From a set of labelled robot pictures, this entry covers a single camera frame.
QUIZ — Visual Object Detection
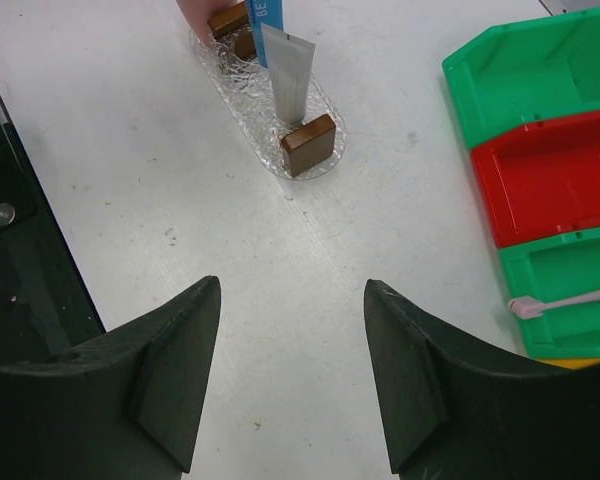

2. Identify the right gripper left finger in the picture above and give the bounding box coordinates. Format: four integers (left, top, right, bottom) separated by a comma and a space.
0, 276, 221, 479

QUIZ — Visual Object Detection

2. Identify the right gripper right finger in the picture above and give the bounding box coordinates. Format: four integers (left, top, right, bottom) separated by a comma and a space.
364, 280, 600, 479

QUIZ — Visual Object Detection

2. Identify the clear rack with brown ends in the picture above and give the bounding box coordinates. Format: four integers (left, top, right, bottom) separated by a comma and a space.
193, 1, 346, 180

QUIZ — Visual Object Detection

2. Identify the pink cup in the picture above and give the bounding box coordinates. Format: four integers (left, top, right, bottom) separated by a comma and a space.
176, 0, 247, 45

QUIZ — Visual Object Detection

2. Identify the clear textured acrylic tray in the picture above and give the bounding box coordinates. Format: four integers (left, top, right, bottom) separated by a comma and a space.
189, 26, 347, 180

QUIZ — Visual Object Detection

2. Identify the yellow bin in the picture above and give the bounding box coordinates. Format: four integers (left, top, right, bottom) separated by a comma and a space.
538, 357, 600, 370

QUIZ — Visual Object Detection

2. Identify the green bin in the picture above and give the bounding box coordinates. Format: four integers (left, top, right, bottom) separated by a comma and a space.
499, 227, 600, 359
442, 7, 600, 149

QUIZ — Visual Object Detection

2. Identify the red bin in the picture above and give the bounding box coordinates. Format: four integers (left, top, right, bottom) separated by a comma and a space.
470, 110, 600, 248

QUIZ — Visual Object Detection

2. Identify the far green bin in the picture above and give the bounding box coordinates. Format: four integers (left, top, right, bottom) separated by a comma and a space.
442, 7, 600, 149

